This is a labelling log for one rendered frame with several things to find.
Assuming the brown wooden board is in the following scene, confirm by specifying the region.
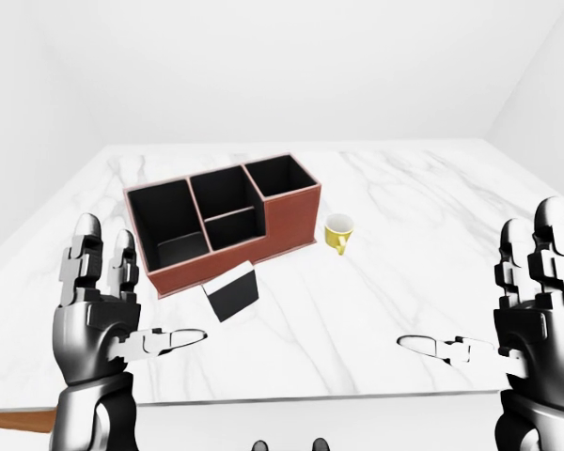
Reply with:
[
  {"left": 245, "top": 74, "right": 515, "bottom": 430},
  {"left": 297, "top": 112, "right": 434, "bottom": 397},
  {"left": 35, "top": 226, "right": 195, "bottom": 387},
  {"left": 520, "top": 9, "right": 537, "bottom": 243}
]
[{"left": 0, "top": 409, "right": 58, "bottom": 436}]

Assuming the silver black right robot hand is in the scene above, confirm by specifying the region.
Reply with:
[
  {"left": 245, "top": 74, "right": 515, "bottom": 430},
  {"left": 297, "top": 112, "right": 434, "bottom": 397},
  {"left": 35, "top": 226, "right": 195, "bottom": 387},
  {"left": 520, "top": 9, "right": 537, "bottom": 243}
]
[{"left": 397, "top": 195, "right": 564, "bottom": 392}]

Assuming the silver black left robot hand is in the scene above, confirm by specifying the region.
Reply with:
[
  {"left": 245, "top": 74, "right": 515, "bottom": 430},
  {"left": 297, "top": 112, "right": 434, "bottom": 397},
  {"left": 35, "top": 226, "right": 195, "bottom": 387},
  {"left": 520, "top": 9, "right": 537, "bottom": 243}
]
[{"left": 51, "top": 212, "right": 208, "bottom": 388}]

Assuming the black book with white pages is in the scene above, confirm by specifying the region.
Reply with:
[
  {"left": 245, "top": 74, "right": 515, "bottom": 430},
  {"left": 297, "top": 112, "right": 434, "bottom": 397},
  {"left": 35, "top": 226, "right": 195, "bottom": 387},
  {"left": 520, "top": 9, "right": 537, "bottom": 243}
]
[{"left": 201, "top": 260, "right": 260, "bottom": 324}]

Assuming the red-brown desk caddy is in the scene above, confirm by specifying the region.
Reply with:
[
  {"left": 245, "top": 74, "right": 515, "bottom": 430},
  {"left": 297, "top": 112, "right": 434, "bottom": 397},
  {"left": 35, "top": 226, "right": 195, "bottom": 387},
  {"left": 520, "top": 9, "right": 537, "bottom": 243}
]
[{"left": 123, "top": 151, "right": 322, "bottom": 299}]

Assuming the yellow mug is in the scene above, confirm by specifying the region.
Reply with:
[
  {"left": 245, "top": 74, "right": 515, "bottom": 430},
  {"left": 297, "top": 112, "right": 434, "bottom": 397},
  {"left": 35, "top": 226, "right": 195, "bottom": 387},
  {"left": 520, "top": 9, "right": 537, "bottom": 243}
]
[{"left": 323, "top": 212, "right": 355, "bottom": 257}]

